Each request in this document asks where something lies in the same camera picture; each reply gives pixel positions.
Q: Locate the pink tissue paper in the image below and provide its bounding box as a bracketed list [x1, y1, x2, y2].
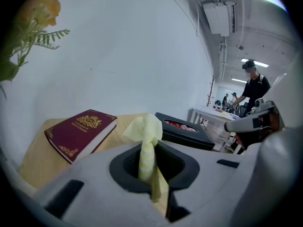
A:
[164, 119, 198, 133]

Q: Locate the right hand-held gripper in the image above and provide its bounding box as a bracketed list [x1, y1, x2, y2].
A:
[223, 98, 277, 133]

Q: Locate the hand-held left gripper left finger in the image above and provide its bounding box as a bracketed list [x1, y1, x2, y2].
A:
[33, 143, 166, 227]

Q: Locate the person's right hand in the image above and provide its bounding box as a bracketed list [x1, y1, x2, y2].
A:
[233, 113, 284, 150]

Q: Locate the brown wooden coat rack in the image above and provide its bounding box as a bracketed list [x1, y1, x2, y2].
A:
[205, 75, 215, 107]

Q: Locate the dark red hardcover book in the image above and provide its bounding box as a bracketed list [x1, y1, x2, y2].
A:
[44, 109, 118, 165]

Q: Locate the black office chair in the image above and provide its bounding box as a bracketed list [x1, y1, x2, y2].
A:
[239, 102, 250, 117]

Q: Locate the black tissue box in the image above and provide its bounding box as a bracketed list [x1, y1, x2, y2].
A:
[154, 112, 215, 151]

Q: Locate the white air conditioner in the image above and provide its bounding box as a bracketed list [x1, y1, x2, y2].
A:
[202, 0, 238, 37]

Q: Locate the white metal table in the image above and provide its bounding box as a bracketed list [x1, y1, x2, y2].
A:
[188, 105, 240, 127]

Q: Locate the yellow cloth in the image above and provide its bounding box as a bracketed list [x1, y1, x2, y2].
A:
[122, 113, 170, 203]

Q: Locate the yellow artificial flower bouquet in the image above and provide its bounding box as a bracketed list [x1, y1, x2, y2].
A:
[0, 0, 71, 99]

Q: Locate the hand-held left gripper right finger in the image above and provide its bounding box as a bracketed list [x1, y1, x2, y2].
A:
[156, 141, 251, 227]

